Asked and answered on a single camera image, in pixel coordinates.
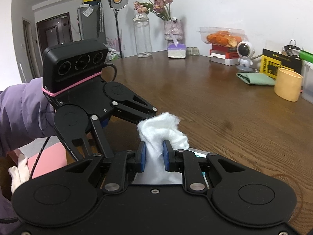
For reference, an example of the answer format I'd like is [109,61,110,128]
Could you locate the studio lamp on stand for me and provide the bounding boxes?
[108,0,128,58]

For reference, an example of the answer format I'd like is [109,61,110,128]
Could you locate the white tissue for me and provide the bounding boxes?
[133,112,189,185]

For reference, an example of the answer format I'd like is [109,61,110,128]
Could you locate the yellow ceramic mug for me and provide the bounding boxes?
[274,68,303,102]

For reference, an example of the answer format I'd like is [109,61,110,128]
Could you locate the pink chair seat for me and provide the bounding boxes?
[7,142,68,179]

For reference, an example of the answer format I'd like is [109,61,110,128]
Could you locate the pink flowers in vase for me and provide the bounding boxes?
[134,0,183,41]

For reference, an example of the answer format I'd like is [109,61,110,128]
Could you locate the clear box of oranges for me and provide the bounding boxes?
[198,27,248,48]

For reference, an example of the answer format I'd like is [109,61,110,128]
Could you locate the grey refrigerator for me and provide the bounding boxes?
[77,2,107,44]

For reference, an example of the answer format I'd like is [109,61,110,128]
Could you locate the purple sleeved left forearm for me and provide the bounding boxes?
[1,78,56,157]

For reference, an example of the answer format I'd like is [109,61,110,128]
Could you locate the white red box stack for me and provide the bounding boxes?
[210,45,239,66]

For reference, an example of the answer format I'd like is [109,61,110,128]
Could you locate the clear tall glass jar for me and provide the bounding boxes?
[133,13,152,58]

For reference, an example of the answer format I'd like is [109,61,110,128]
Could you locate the yellow black cardboard box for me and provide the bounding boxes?
[259,49,302,79]

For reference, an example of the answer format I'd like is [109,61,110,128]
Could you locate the white astronaut robot toy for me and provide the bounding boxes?
[237,41,255,72]

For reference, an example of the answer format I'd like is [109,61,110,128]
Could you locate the purple white tissue box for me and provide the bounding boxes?
[167,33,186,59]

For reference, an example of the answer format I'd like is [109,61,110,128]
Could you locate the green handled clear container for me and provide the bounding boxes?
[299,50,313,103]

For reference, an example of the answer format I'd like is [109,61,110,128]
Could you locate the dark brown door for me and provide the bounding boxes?
[36,12,73,54]

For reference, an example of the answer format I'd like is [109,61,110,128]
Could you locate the green folded cloth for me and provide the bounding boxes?
[236,72,275,86]

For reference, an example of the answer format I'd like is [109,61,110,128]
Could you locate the left hand in white glove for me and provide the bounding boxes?
[8,154,30,193]

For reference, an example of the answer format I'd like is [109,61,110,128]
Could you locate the black camera with pink band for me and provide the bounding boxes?
[42,39,109,97]

